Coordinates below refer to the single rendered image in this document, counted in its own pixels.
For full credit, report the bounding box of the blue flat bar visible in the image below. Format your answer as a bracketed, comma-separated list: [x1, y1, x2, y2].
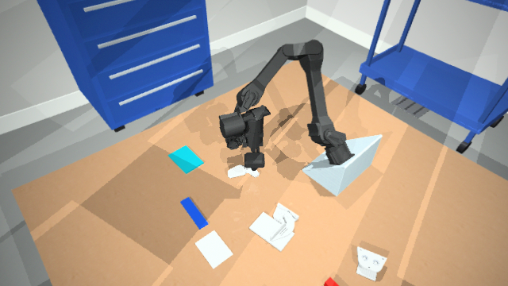
[180, 197, 209, 229]

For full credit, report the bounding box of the red cube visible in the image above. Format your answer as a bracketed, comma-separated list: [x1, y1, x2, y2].
[324, 277, 340, 286]

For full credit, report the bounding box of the cyan flat rectangular plate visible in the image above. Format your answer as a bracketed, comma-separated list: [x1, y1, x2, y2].
[168, 145, 204, 174]

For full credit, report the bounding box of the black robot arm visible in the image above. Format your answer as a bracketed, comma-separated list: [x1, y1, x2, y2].
[219, 39, 355, 165]

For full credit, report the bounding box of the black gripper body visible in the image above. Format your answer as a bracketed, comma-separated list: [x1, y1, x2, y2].
[244, 128, 265, 168]

